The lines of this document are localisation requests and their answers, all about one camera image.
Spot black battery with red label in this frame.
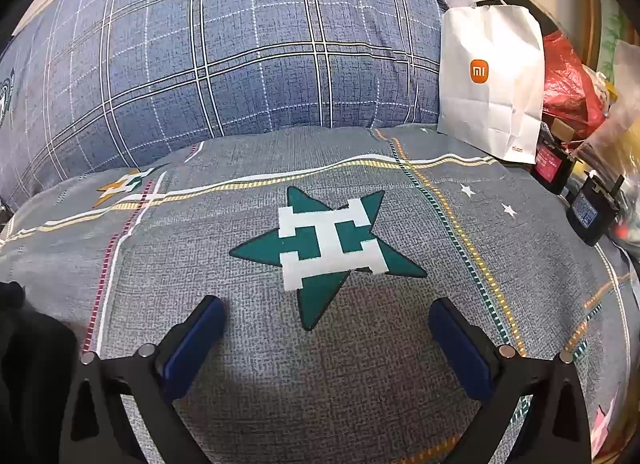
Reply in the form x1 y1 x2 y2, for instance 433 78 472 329
530 137 576 195

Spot white paper bag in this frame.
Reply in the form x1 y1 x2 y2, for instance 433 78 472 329
436 0 546 165

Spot clear plastic bag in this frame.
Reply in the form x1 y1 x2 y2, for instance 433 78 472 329
575 39 640 165

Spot grey star-print bedsheet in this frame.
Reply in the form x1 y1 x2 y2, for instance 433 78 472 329
0 124 640 464

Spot black pants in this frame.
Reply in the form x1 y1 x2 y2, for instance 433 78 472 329
0 281 81 464

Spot red plastic bag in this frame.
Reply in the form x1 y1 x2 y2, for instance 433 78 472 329
542 32 606 140

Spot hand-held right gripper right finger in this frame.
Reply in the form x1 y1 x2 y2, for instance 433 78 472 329
428 297 594 464

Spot black battery with blue label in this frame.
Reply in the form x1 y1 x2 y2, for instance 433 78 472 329
566 171 626 247

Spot wooden bed frame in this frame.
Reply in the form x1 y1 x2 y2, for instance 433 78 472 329
584 0 604 76

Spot blue plaid pillow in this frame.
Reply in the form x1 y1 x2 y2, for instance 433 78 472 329
0 0 451 210

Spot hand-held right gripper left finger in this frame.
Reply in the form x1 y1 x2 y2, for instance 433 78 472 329
60 295 227 464

